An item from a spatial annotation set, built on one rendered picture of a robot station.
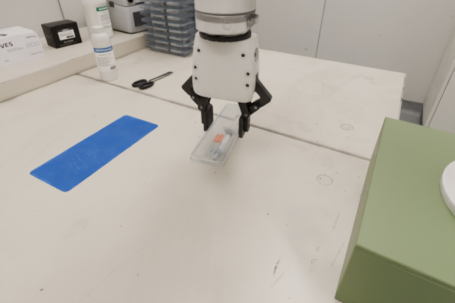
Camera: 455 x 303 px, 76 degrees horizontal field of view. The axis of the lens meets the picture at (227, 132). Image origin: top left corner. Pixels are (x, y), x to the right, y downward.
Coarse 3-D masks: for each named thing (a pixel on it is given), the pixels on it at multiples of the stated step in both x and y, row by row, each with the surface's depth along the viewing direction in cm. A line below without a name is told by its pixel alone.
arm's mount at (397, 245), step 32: (384, 128) 45; (416, 128) 45; (384, 160) 38; (416, 160) 38; (448, 160) 38; (384, 192) 33; (416, 192) 33; (384, 224) 29; (416, 224) 29; (448, 224) 29; (352, 256) 28; (384, 256) 26; (416, 256) 26; (448, 256) 26; (352, 288) 30; (384, 288) 28; (416, 288) 26; (448, 288) 24
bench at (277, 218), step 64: (128, 64) 94; (320, 64) 94; (0, 128) 62; (64, 128) 62; (192, 128) 62; (256, 128) 62; (320, 128) 62; (0, 192) 46; (64, 192) 46; (128, 192) 46; (192, 192) 46; (256, 192) 46; (320, 192) 46; (0, 256) 37; (64, 256) 37; (128, 256) 37; (192, 256) 37; (256, 256) 37; (320, 256) 37
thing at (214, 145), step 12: (228, 108) 57; (216, 120) 53; (228, 120) 53; (216, 132) 50; (228, 132) 50; (204, 144) 47; (216, 144) 47; (228, 144) 47; (204, 156) 44; (216, 156) 44
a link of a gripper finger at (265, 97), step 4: (256, 76) 44; (256, 80) 44; (256, 84) 44; (260, 84) 44; (256, 88) 44; (260, 88) 44; (264, 88) 45; (256, 92) 45; (260, 92) 44; (264, 92) 44; (268, 92) 45; (260, 96) 45; (264, 96) 45; (268, 96) 44; (256, 100) 46; (260, 100) 45; (264, 100) 45; (268, 100) 45; (260, 104) 46; (264, 104) 45
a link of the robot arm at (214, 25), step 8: (200, 16) 38; (208, 16) 37; (216, 16) 37; (224, 16) 37; (232, 16) 37; (240, 16) 37; (248, 16) 39; (256, 16) 39; (200, 24) 39; (208, 24) 38; (216, 24) 37; (224, 24) 37; (232, 24) 37; (240, 24) 38; (248, 24) 39; (208, 32) 38; (216, 32) 38; (224, 32) 38; (232, 32) 38; (240, 32) 38
